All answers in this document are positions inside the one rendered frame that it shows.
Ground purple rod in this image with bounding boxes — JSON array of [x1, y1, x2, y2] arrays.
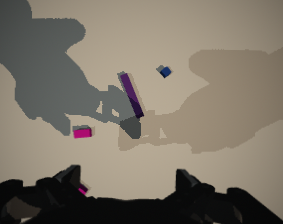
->
[[120, 73, 144, 118]]

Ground small dark blue block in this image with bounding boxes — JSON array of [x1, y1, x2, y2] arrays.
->
[[160, 66, 171, 78]]

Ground magenta rod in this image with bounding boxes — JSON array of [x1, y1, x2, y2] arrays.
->
[[74, 129, 92, 138], [79, 184, 88, 195]]

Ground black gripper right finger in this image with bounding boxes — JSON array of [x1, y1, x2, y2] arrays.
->
[[149, 169, 283, 224]]

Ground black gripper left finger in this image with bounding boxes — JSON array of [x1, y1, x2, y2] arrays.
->
[[0, 165, 97, 224]]

